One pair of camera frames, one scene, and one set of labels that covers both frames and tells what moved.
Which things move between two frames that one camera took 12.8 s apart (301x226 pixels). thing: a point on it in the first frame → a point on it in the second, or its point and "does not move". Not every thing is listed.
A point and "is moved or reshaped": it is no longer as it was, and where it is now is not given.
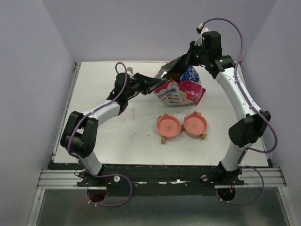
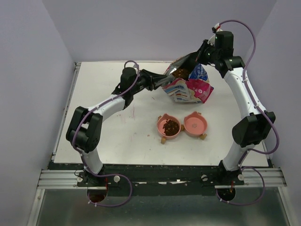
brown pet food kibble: [174, 76] → [170, 128]
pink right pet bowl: [194, 125] does not move
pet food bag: [183, 86] is moved or reshaped
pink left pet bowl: [168, 126] does not move
